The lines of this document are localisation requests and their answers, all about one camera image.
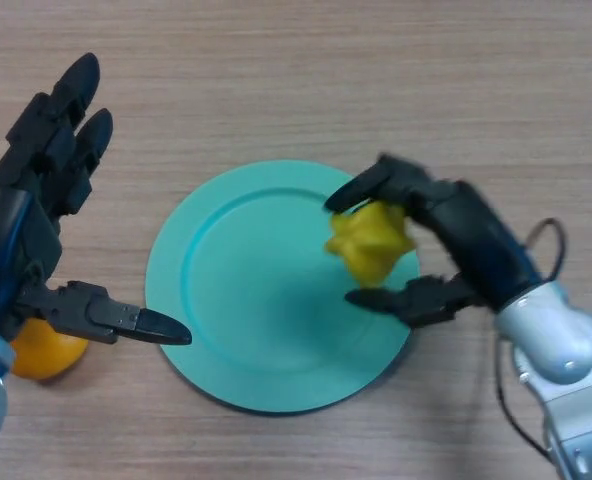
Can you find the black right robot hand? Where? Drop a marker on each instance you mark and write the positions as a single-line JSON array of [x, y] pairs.
[[466, 240]]

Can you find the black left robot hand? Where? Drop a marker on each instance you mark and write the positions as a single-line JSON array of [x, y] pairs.
[[16, 235]]

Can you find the yellow starfruit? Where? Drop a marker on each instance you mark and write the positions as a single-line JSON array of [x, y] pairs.
[[371, 245]]

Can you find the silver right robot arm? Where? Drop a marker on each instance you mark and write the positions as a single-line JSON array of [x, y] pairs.
[[566, 370]]

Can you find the green round plate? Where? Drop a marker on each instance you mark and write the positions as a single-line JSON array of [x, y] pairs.
[[256, 320]]

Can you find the orange fruit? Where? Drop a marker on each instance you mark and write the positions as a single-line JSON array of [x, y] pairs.
[[48, 352]]

